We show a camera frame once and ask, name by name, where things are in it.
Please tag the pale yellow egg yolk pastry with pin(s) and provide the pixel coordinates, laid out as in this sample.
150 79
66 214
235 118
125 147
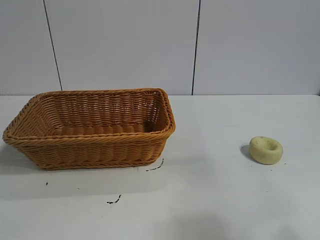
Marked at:
261 155

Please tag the woven wicker basket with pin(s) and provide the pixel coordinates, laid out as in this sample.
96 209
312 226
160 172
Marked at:
100 147

